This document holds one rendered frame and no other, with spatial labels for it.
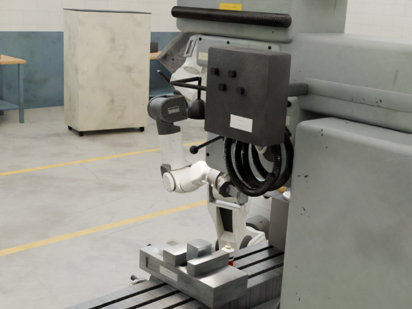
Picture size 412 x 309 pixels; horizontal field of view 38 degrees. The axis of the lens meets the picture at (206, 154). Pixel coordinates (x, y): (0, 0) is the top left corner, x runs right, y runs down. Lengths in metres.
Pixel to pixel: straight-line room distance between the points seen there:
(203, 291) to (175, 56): 1.00
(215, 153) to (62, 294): 2.29
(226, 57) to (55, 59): 8.71
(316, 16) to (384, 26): 10.46
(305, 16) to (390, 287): 0.72
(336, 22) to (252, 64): 0.46
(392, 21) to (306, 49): 10.48
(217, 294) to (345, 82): 0.72
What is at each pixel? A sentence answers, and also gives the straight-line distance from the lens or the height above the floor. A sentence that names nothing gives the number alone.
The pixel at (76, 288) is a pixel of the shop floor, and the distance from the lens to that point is 4.05.
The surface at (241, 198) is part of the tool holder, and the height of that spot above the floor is 1.22.
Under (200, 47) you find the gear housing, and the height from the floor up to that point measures 1.69.
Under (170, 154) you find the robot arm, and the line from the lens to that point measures 2.36.
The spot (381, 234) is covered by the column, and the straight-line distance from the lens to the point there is 1.39.
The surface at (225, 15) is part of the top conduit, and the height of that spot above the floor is 1.79.
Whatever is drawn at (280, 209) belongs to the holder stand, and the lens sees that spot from 2.21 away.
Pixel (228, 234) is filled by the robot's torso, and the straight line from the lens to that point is 2.88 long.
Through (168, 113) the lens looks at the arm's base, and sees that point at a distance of 2.31.
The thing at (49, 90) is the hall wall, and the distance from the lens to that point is 10.09.
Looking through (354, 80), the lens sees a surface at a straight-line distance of 1.52.
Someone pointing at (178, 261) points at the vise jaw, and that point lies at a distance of 1.90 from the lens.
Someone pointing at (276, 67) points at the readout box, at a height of 1.70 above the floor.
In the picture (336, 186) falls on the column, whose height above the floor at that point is 1.43.
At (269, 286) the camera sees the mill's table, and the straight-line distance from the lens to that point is 2.04.
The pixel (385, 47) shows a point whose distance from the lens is 1.48.
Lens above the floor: 1.84
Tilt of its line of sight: 14 degrees down
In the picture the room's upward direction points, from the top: 3 degrees clockwise
